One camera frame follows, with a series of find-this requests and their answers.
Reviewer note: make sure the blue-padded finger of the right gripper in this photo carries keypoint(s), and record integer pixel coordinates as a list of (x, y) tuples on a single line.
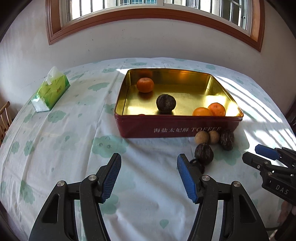
[(284, 155)]

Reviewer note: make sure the green tissue pack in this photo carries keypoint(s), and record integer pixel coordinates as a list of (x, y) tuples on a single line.
[(53, 87)]

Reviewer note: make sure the dark wooden chair right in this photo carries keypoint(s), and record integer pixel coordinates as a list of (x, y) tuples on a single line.
[(291, 116)]

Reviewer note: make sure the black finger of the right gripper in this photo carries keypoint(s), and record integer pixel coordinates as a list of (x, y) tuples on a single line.
[(261, 164)]

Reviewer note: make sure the dark wrinkled passion fruit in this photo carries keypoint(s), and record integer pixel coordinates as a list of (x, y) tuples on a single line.
[(204, 154)]

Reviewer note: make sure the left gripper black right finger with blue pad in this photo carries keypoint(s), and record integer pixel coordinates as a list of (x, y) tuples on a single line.
[(240, 219)]

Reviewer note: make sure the person's hand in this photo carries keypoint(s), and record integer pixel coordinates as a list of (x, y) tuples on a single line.
[(286, 208)]

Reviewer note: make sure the dark purple plum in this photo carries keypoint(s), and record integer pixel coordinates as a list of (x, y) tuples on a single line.
[(198, 164)]

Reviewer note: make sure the large orange tangerine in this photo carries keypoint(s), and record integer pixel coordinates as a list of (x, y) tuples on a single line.
[(145, 85)]

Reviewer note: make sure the brown longan left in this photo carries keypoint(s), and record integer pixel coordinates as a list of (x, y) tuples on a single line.
[(201, 137)]

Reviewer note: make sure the brown longan right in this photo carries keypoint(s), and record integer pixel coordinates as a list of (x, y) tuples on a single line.
[(214, 137)]

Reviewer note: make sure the wooden chair left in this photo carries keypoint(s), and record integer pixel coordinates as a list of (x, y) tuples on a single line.
[(5, 120)]

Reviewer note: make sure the large dark wrinkled fruit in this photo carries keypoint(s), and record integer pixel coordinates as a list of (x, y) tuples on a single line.
[(165, 103)]

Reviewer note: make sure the red gold toffee tin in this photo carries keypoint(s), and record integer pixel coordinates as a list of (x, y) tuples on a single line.
[(190, 89)]

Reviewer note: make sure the brown longan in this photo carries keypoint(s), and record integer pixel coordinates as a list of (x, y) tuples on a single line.
[(214, 137), (201, 137)]

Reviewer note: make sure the small orange tangerine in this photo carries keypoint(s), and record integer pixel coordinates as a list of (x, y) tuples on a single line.
[(217, 109)]

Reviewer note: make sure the brown wooden window frame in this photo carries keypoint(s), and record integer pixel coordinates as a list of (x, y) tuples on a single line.
[(56, 31)]

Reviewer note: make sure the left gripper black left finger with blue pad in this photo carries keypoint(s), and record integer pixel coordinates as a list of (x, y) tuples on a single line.
[(56, 220)]

